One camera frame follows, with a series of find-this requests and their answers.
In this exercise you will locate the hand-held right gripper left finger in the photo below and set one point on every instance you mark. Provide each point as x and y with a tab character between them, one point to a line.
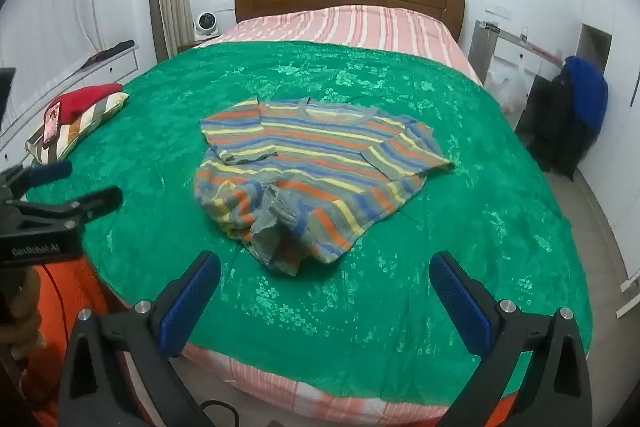
192	302

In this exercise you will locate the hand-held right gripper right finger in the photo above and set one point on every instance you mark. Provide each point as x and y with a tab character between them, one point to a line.
462	302

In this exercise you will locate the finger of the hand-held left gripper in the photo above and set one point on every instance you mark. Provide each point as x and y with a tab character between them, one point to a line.
85	206
50	171

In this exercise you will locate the striped knit shirt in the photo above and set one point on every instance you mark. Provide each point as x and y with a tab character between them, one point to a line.
325	157

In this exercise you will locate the person's left hand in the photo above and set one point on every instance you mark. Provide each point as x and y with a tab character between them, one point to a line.
25	302

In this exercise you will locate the pink phone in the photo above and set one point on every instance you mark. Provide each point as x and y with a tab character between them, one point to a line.
52	122

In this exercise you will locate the striped pillow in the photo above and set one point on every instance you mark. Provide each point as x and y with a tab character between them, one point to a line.
87	124

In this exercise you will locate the green blanket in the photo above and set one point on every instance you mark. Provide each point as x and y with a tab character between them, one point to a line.
400	282

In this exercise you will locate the orange cloth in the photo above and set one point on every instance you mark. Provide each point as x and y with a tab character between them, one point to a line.
85	287

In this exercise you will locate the red cloth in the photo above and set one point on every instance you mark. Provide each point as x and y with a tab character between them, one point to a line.
85	99

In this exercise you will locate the dark long object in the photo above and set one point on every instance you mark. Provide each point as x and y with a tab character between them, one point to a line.
107	52

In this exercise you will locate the white window blind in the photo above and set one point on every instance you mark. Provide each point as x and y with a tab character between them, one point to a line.
50	7

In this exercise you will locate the wooden nightstand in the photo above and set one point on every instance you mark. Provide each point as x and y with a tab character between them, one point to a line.
187	45

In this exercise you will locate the small white fan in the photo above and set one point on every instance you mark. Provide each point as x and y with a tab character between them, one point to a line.
206	23

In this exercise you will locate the white wardrobe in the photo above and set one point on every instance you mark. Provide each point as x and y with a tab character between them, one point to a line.
622	157

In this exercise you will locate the white plastic bag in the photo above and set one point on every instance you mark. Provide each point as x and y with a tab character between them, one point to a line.
510	87

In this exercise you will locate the blue jacket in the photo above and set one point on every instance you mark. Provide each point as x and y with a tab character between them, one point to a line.
590	92

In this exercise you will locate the white desk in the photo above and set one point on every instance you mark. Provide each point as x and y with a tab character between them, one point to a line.
510	52

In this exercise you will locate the clear small bottle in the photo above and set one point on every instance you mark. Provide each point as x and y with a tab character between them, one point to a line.
524	35

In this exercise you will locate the pink striped bed sheet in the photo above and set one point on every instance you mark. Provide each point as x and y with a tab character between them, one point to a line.
350	24

